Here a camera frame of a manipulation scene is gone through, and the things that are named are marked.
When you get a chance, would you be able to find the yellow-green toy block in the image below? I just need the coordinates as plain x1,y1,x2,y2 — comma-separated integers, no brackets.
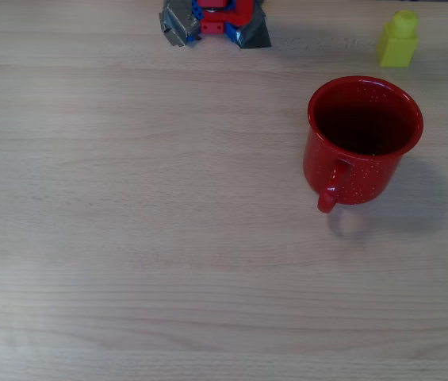
376,10,421,68

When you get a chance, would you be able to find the grey metal clamp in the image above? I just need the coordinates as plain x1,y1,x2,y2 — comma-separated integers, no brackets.
159,0,202,49

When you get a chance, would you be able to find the red speckled enamel mug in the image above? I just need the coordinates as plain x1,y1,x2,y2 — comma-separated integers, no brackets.
301,75,425,214

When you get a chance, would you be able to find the grey tape piece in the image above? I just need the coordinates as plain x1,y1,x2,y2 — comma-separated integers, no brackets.
232,0,273,50

